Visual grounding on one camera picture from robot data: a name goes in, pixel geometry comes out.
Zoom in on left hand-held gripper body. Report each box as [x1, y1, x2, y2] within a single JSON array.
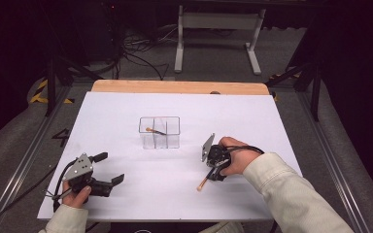
[[63, 153, 113, 198]]

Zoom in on person's left hand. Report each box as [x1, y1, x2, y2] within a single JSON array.
[[61, 180, 92, 209]]

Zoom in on clear plastic organizer box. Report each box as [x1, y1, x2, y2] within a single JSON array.
[[138, 116, 182, 150]]

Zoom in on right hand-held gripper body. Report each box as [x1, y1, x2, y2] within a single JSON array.
[[201, 133, 232, 171]]

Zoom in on black stick with orange loop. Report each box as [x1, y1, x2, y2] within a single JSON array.
[[145, 126, 168, 136]]

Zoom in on aluminium floor rail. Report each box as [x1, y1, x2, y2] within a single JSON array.
[[0, 86, 73, 233], [295, 90, 370, 233]]

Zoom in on left hand-held gripper cable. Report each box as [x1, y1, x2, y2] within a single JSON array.
[[0, 159, 79, 233]]

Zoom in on black brush with orange tip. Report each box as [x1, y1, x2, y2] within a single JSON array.
[[196, 173, 216, 192]]

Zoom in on white table cover sheet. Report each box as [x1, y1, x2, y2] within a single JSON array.
[[37, 91, 304, 222]]

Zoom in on right hand-held gripper cable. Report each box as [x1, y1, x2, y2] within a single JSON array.
[[222, 145, 266, 155]]

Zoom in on person's light clothing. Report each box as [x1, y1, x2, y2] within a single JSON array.
[[200, 221, 246, 233]]

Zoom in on black tripod stand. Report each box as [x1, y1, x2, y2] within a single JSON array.
[[265, 61, 322, 122], [43, 54, 105, 117]]

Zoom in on white metal stand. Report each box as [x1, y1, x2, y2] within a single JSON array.
[[174, 4, 267, 76]]

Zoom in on hand-held gripper cable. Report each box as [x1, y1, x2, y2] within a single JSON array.
[[222, 145, 266, 155], [0, 159, 79, 233]]

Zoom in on black floor cables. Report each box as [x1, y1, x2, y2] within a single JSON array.
[[110, 25, 171, 82]]

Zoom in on person's right hand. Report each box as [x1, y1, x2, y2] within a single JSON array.
[[218, 136, 262, 177]]

